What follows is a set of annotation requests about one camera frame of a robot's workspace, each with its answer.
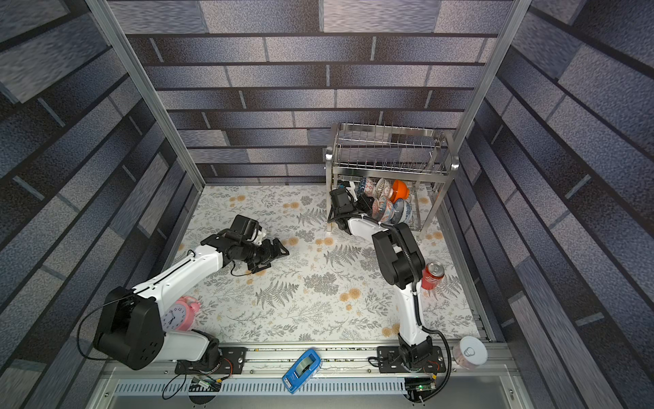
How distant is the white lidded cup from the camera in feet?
2.33

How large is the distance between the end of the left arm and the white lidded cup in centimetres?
61

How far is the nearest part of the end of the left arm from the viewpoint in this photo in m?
0.73
